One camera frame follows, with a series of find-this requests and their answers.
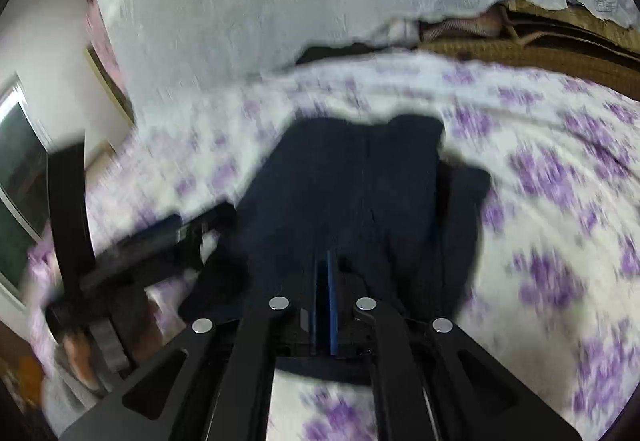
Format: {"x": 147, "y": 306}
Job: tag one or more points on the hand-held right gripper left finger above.
{"x": 320, "y": 311}

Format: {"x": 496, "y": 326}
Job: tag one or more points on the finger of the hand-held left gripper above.
{"x": 67, "y": 221}
{"x": 165, "y": 227}

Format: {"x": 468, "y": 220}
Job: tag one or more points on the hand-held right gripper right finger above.
{"x": 333, "y": 311}

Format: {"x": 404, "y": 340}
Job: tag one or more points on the dark navy pants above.
{"x": 350, "y": 181}

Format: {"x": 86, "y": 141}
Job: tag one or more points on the person's left hand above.
{"x": 80, "y": 356}

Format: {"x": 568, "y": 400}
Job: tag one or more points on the window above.
{"x": 20, "y": 181}

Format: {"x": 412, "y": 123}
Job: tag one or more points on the pink floral cloth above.
{"x": 102, "y": 36}

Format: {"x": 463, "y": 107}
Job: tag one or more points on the purple floral blanket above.
{"x": 550, "y": 231}

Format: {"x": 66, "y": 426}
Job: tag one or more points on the small white cloth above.
{"x": 397, "y": 32}

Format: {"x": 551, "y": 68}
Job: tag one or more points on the pink striped cloth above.
{"x": 470, "y": 27}

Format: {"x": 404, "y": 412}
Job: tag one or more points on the brown woven straw mat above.
{"x": 560, "y": 56}

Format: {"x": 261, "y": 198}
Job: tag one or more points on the wooden frame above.
{"x": 110, "y": 81}

